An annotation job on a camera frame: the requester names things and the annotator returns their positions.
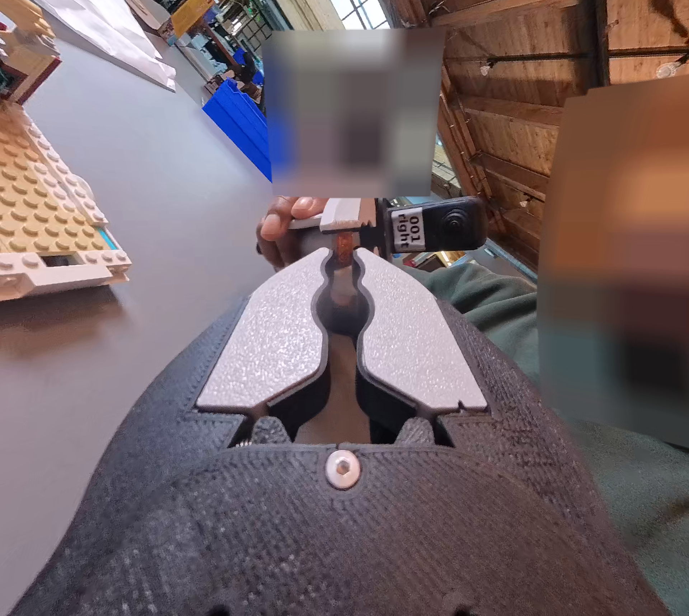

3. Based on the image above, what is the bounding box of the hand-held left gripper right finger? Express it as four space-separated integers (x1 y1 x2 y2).
354 248 491 412

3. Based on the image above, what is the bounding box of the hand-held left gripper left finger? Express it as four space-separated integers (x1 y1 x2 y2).
196 248 330 410

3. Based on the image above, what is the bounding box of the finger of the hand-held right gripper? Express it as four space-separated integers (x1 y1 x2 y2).
321 197 361 230
329 269 357 305

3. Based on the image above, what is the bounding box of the red tan brick toy truck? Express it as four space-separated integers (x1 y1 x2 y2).
0 0 133 303

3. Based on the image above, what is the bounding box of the person's right forearm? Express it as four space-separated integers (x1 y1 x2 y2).
414 260 542 385

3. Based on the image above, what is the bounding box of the grey desk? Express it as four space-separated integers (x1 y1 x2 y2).
0 29 276 616

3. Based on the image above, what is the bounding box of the person's right hand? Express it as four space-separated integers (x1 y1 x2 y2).
256 195 330 271

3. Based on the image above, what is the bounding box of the blue plastic bin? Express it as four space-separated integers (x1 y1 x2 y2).
202 78 273 182

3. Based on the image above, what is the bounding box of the yellow tall box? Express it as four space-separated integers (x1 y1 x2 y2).
170 0 217 36

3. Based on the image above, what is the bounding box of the white paper bag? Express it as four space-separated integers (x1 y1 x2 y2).
0 0 178 93

